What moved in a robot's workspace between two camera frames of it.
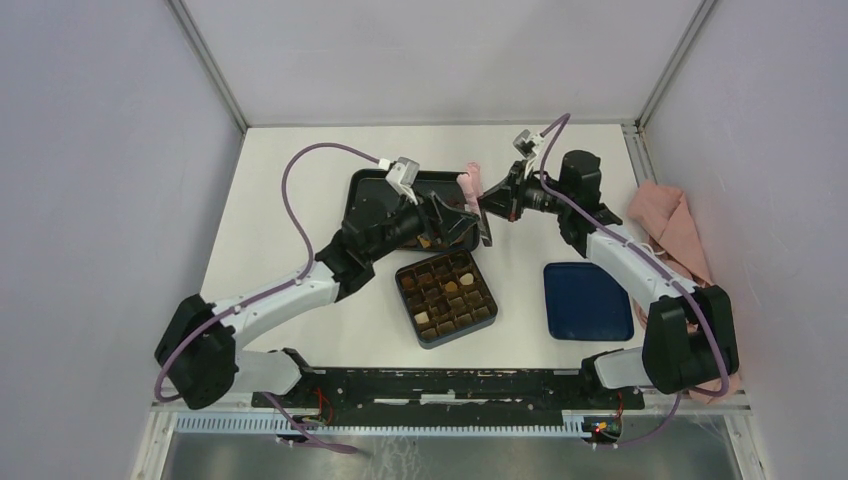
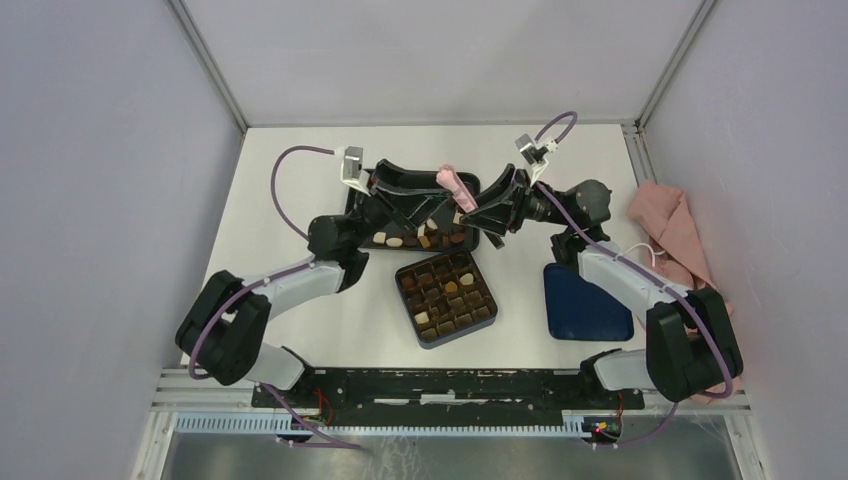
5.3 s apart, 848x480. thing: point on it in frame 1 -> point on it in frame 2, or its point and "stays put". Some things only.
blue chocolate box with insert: [446, 297] stays put
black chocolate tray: [370, 193] stays put
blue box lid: [585, 304] stays put
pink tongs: [471, 185] -> [447, 176]
